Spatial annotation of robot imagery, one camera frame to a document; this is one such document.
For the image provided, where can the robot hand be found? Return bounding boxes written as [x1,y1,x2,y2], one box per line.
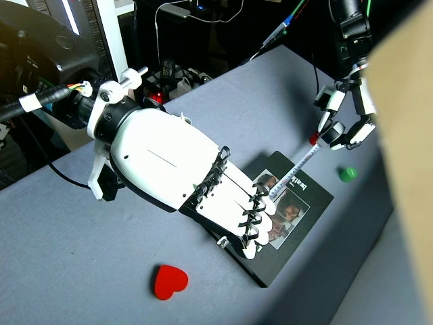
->
[316,76,377,152]
[109,109,277,261]

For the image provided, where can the tape measure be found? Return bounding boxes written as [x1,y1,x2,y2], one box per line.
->
[269,121,346,200]

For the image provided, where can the black Beatles album cover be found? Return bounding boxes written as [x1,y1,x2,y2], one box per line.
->
[202,150,335,288]

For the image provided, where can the blurred beige board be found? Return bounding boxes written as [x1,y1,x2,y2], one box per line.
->
[367,0,433,325]

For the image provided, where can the green cylinder block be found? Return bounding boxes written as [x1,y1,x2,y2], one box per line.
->
[339,166,359,183]

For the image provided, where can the black power adapter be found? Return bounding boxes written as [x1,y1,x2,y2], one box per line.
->
[160,59,177,81]

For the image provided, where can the grey table cloth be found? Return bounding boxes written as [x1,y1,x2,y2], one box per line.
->
[0,43,395,325]

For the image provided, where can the red heart block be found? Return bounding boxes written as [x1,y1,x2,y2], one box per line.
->
[154,264,189,301]

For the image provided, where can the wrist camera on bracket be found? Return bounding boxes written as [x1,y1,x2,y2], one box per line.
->
[313,85,336,111]
[87,137,124,203]

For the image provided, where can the black camera cable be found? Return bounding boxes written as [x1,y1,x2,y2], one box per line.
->
[15,114,92,190]
[310,50,321,100]

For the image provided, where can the thin white cable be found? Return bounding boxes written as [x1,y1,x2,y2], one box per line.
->
[154,0,245,35]

